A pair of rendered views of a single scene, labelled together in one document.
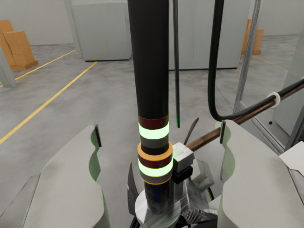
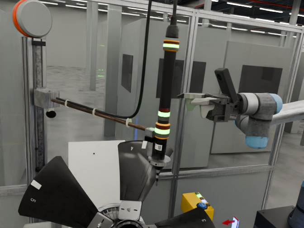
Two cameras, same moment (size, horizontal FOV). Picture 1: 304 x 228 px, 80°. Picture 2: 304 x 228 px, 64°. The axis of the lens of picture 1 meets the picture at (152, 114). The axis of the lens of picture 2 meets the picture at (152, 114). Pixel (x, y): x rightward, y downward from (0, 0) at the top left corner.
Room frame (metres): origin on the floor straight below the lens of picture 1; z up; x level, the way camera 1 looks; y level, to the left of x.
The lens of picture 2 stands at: (0.47, 0.64, 1.78)
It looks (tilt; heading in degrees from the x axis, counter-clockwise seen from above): 14 degrees down; 248
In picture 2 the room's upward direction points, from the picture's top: 5 degrees clockwise
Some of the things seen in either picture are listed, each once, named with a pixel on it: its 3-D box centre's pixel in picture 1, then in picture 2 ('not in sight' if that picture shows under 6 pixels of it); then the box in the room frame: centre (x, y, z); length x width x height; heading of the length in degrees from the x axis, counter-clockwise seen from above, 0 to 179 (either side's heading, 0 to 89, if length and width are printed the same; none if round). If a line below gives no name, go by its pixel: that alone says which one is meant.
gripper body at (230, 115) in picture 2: not in sight; (223, 106); (-0.04, 0.00, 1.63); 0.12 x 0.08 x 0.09; 178
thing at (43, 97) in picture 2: not in sight; (46, 97); (0.52, -0.53, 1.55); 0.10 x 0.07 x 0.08; 123
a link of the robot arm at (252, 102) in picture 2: not in sight; (244, 103); (-0.12, 0.00, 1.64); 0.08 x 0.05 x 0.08; 88
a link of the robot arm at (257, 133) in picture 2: not in sight; (255, 130); (-0.20, -0.01, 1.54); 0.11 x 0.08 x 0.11; 69
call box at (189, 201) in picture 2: not in sight; (196, 209); (-0.20, -0.29, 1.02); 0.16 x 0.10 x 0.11; 88
